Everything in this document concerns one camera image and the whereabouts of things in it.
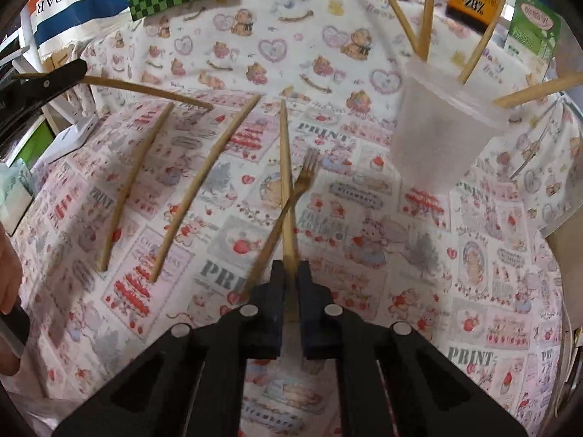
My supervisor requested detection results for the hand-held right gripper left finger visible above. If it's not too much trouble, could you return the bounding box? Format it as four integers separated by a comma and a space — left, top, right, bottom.
52, 260, 287, 437

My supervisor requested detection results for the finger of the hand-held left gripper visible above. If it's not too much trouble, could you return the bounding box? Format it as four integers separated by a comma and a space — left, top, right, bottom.
0, 58, 88, 121

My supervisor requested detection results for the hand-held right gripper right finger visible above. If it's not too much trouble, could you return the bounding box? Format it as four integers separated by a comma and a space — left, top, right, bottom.
297, 260, 530, 437

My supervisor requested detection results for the wooden fork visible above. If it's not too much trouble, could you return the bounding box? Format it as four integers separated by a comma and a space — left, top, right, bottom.
238, 146, 322, 301

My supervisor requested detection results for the translucent plastic cup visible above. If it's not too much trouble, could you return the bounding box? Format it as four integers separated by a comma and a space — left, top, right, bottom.
392, 57, 511, 194

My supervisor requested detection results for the person's left hand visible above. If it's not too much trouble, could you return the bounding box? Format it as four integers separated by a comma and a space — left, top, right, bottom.
0, 231, 23, 318

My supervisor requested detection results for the green storage box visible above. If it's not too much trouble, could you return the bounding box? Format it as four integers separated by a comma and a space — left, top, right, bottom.
19, 121, 47, 167

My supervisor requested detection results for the striped cloth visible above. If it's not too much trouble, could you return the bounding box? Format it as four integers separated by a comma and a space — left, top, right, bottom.
20, 0, 137, 62

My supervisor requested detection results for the pale green tissue pack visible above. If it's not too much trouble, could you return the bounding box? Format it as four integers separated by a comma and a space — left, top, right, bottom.
0, 159, 35, 237

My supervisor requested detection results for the bear print cloth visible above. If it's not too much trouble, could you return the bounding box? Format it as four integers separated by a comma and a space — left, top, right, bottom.
46, 0, 575, 237

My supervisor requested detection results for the green milk carton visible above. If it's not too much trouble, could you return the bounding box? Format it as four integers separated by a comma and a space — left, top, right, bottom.
503, 0, 563, 62

